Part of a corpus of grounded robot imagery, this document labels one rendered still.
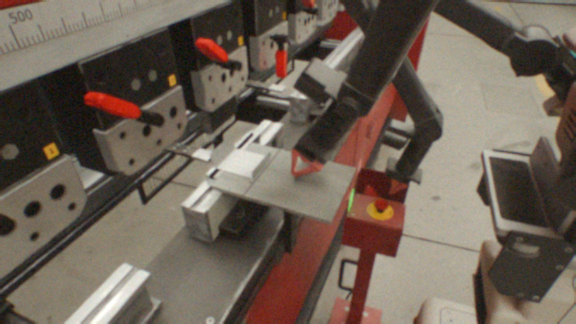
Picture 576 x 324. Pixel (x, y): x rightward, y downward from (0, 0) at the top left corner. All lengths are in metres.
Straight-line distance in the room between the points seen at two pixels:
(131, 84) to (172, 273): 0.42
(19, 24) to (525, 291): 0.82
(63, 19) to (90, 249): 1.83
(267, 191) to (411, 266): 1.33
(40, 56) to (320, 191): 0.51
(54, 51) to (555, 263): 0.77
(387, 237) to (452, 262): 1.05
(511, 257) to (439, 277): 1.24
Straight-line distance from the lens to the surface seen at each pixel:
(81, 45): 0.46
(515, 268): 0.75
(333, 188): 0.74
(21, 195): 0.44
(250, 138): 0.91
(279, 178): 0.76
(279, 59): 0.82
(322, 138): 0.65
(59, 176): 0.46
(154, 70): 0.54
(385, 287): 1.84
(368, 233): 1.03
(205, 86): 0.62
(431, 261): 2.01
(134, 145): 0.52
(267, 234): 0.81
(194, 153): 0.86
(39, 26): 0.43
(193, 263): 0.79
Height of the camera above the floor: 1.47
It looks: 37 degrees down
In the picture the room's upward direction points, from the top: straight up
